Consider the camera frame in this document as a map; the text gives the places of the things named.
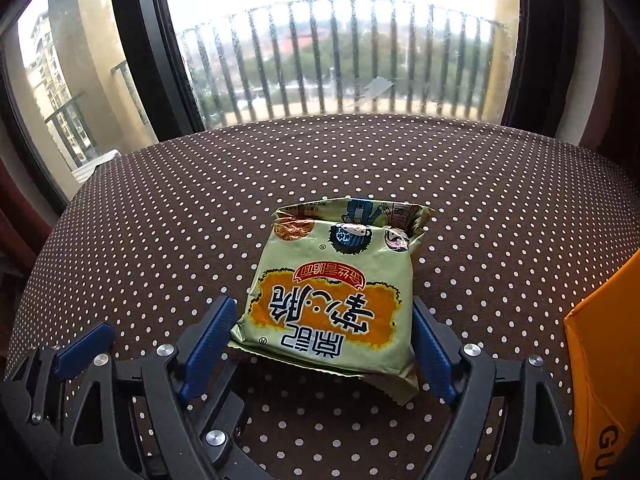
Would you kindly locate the dark red curtain left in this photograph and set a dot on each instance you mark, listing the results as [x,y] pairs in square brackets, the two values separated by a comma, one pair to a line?
[23,231]

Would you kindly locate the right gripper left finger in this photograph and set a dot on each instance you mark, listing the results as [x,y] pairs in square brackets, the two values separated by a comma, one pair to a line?
[155,417]

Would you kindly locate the white air conditioner unit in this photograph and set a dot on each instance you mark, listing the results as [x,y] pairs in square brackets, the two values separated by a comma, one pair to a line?
[84,172]

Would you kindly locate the black window frame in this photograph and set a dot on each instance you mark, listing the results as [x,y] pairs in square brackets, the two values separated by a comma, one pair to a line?
[161,82]

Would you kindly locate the green noodle snack packet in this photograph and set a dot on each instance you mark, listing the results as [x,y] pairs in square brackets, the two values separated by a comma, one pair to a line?
[333,291]

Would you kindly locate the orange cardboard box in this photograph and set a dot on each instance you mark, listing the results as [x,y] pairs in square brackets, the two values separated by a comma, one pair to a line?
[602,333]

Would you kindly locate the brown polka dot tablecloth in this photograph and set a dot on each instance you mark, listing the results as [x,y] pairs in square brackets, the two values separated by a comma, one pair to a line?
[525,226]

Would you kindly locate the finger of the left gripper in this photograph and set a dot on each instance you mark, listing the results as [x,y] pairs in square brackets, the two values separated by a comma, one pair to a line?
[71,361]

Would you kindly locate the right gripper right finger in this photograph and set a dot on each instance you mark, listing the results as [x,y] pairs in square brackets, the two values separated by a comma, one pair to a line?
[534,438]

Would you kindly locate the black balcony railing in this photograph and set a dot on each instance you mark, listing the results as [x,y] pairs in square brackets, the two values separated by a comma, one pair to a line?
[251,63]

